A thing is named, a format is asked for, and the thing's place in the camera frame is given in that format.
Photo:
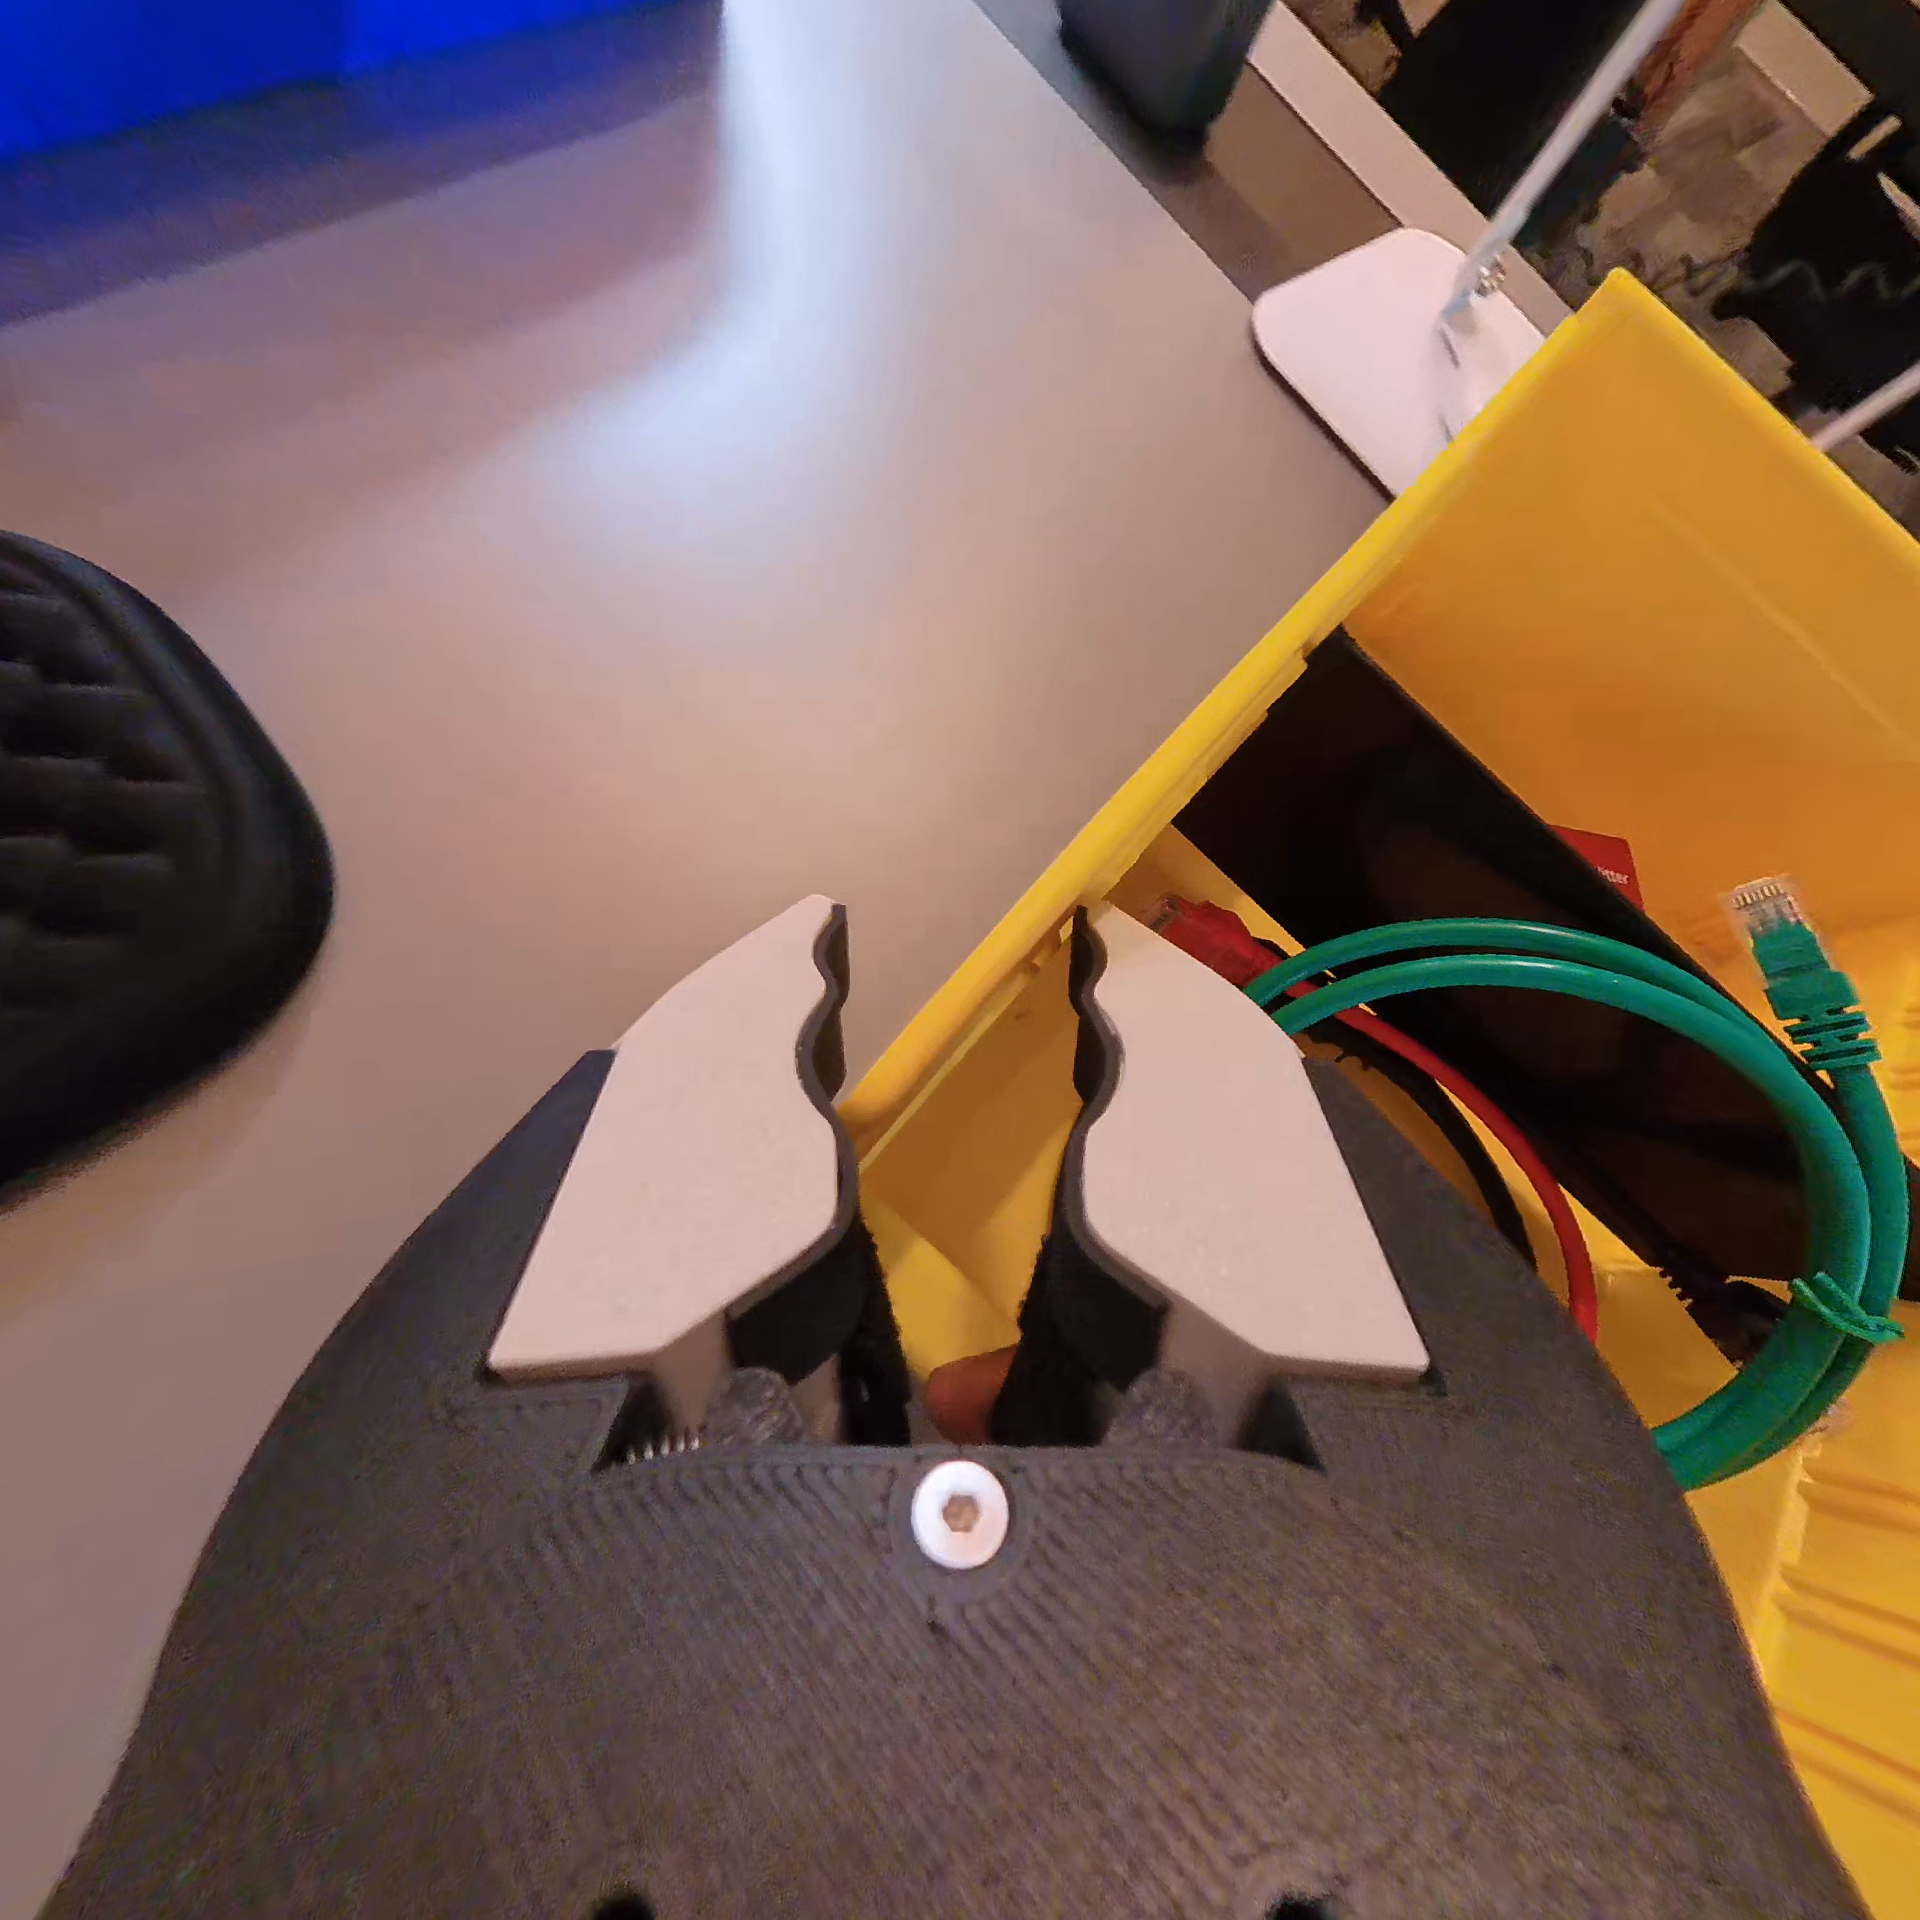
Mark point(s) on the white board stand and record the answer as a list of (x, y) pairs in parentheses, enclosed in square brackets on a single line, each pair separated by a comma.
[(1346, 344)]

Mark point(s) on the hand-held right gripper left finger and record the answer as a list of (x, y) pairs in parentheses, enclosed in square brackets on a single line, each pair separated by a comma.
[(675, 1187)]

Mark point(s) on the grey charger box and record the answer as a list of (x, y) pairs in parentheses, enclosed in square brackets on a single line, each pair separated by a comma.
[(1152, 62)]

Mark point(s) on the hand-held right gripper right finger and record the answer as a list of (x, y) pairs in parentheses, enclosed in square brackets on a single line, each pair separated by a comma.
[(1245, 1197)]

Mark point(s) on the yellow storage bin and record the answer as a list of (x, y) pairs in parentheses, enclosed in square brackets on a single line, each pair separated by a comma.
[(1648, 597)]

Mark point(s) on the blue storage bin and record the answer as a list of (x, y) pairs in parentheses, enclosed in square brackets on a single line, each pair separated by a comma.
[(228, 62)]

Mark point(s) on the black dimpled wrist pad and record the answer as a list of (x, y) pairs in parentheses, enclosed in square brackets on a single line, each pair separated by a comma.
[(118, 839)]

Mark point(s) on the person's right hand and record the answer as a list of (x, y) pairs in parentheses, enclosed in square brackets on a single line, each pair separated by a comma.
[(968, 1391)]

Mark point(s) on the black bin divider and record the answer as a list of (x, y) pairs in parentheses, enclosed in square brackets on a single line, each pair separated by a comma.
[(1346, 781)]

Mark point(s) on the grey desk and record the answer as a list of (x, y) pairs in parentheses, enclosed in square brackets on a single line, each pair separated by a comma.
[(675, 527)]

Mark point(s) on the red ethernet splitter box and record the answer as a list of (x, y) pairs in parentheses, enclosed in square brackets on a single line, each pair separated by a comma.
[(1596, 866)]

